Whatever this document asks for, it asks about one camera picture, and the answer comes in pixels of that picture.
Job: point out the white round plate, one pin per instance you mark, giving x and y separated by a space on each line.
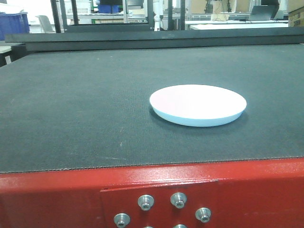
197 105

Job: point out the grey laptop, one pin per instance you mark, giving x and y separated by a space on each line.
263 12

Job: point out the black metal rail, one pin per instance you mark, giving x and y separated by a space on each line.
161 39

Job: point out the red metal table frame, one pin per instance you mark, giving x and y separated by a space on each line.
244 194

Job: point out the black metal rack frame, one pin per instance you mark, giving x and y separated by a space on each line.
92 16

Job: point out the black textured table mat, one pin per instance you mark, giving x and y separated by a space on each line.
90 109

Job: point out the silver hex bolt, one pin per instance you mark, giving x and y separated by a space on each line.
145 202
121 220
203 214
178 200

